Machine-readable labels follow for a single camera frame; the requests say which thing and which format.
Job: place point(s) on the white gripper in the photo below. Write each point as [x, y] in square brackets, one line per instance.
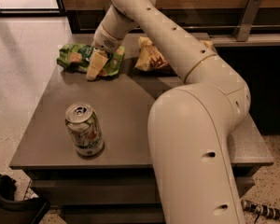
[104, 41]

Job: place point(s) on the green rice chip bag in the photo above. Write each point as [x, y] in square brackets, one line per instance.
[76, 58]

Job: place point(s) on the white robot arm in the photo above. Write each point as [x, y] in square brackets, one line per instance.
[188, 126]

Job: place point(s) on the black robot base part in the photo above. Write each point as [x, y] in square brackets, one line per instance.
[19, 212]

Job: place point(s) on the brown yellow chip bag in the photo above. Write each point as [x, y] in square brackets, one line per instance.
[151, 56]

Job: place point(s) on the green white soda can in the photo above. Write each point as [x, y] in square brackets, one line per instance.
[83, 126]

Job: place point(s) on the grey drawer cabinet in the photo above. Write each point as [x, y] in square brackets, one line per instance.
[128, 158]

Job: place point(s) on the right metal wall bracket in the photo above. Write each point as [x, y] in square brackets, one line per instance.
[242, 31]

